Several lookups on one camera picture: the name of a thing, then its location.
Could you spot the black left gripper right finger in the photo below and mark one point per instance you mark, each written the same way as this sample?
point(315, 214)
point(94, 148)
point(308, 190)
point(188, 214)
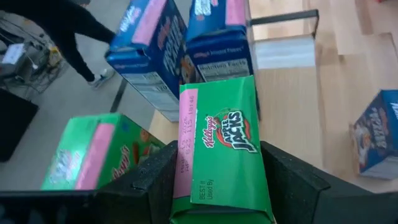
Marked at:
point(289, 186)

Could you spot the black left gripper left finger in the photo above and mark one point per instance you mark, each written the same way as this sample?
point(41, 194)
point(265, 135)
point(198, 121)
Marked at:
point(149, 193)

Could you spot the green Apple Jacks cereal box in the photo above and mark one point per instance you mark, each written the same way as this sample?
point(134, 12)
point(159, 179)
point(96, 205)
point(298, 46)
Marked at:
point(224, 161)
point(93, 149)

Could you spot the blue Frosted Flakes cereal box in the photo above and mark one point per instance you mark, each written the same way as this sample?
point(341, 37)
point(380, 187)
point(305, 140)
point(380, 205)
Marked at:
point(146, 40)
point(379, 140)
point(217, 46)

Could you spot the translucent white shelf end strip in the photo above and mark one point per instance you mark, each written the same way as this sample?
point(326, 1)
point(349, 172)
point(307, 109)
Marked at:
point(284, 53)

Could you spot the person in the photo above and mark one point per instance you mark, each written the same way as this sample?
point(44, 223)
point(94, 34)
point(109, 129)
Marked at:
point(62, 25)

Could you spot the black metal shelf frame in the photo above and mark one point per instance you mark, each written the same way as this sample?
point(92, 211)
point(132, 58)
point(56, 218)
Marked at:
point(280, 18)

